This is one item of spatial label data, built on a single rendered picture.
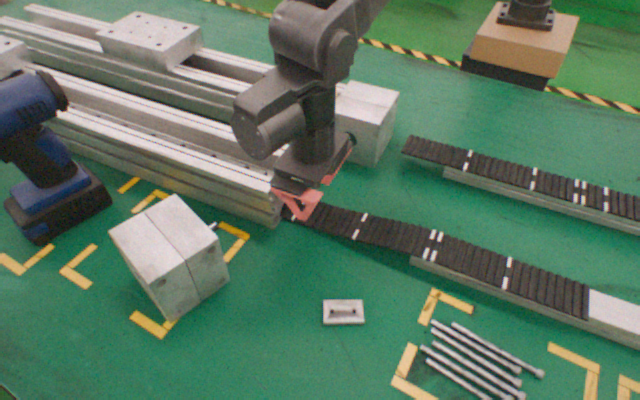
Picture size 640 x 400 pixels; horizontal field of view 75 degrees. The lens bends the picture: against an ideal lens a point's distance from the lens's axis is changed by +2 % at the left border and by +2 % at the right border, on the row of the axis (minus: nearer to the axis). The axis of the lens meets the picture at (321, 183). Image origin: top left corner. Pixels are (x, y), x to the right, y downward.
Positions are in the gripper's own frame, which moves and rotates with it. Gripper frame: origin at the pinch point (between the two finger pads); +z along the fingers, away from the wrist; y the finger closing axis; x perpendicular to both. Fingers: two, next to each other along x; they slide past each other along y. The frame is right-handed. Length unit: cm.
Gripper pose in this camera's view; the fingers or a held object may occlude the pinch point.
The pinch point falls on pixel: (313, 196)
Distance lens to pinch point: 60.7
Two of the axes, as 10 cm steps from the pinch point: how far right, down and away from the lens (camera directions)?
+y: -4.3, 6.5, -6.3
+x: 9.0, 3.0, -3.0
